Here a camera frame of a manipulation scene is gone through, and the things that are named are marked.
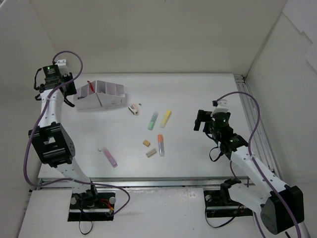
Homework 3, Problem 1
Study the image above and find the yellow eraser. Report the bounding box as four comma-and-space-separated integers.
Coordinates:
143, 140, 150, 147

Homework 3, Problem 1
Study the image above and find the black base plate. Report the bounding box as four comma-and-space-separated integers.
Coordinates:
67, 191, 116, 222
204, 190, 253, 218

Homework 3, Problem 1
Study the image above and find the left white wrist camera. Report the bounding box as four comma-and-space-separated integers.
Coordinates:
53, 59, 70, 76

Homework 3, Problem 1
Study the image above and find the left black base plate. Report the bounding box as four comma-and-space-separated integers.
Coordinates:
67, 191, 116, 222

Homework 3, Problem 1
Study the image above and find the yellow highlighter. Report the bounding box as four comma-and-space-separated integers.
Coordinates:
160, 110, 171, 128

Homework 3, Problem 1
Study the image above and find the red ballpoint pen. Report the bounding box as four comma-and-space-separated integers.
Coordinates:
87, 80, 96, 95

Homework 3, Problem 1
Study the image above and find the beige eraser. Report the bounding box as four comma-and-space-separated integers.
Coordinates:
146, 148, 157, 158

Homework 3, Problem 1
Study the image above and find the white desk organizer container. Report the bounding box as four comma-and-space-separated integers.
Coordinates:
73, 80, 126, 110

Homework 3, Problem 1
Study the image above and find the pink highlighter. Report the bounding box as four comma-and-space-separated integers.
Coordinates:
102, 147, 117, 168

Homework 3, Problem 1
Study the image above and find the orange translucent highlighter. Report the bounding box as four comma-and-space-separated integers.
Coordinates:
158, 134, 164, 157

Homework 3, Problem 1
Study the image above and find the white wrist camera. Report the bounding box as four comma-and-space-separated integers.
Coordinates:
53, 59, 70, 76
211, 99, 229, 116

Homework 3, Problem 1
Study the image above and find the green highlighter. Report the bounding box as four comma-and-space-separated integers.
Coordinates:
148, 112, 159, 130

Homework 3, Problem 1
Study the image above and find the aluminium table rail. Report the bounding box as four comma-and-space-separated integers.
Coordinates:
37, 177, 251, 190

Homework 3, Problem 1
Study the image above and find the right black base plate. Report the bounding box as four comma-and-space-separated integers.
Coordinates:
204, 190, 253, 218

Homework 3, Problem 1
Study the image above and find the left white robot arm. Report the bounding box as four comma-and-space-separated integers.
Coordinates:
29, 59, 99, 208

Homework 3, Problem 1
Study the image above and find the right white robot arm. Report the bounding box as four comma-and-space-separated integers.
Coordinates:
194, 110, 305, 235

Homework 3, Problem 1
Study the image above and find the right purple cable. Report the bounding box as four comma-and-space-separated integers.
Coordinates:
212, 91, 303, 238

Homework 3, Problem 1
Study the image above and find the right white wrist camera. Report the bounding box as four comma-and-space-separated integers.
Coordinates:
211, 99, 229, 116

